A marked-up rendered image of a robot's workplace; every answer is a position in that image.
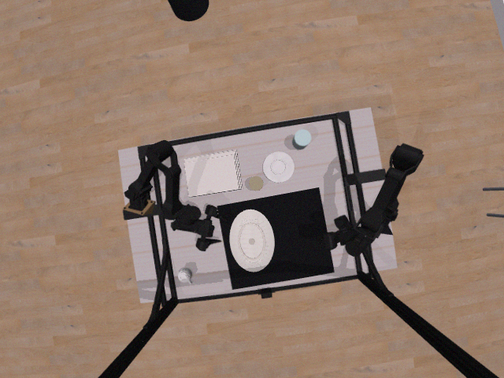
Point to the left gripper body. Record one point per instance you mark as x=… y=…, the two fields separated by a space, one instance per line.
x=201 y=244

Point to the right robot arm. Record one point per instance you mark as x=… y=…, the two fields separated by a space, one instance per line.
x=406 y=159

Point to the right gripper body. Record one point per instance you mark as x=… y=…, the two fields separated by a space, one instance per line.
x=331 y=240

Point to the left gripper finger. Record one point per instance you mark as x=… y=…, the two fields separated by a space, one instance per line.
x=212 y=241
x=219 y=217

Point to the white round platter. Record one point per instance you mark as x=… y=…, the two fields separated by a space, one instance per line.
x=252 y=240

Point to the white saucer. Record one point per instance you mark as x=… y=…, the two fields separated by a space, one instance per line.
x=278 y=167

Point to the black rectangular mat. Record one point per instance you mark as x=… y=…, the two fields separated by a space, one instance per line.
x=296 y=218

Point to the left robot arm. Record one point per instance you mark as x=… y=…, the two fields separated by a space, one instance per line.
x=172 y=207

